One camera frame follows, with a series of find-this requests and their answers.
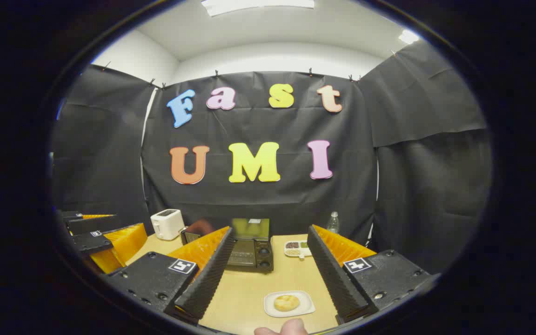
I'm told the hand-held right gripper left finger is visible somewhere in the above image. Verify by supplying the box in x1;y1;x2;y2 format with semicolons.
104;226;235;325

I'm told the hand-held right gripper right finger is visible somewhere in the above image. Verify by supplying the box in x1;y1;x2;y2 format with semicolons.
307;224;440;325

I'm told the black electric oven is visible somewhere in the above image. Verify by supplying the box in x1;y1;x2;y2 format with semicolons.
181;218;275;274

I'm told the round bread bun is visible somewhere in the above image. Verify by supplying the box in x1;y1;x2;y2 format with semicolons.
274;295;301;312

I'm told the white divided dish with grains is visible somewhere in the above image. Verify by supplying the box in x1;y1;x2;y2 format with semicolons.
284;240;313;259

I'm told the white square plate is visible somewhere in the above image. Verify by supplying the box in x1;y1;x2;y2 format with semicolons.
263;290;316;318

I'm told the white toaster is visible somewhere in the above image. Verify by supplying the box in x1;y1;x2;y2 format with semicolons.
150;209;186;241

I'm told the long ceiling light panel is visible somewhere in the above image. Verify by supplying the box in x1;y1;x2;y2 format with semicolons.
201;0;315;17

